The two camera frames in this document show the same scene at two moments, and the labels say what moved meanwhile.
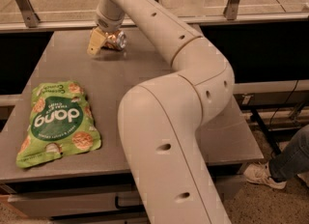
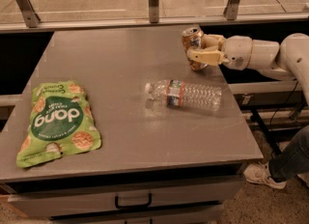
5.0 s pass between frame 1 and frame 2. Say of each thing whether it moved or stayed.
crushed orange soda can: moved
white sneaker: stayed
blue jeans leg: stayed
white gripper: moved
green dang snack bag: stayed
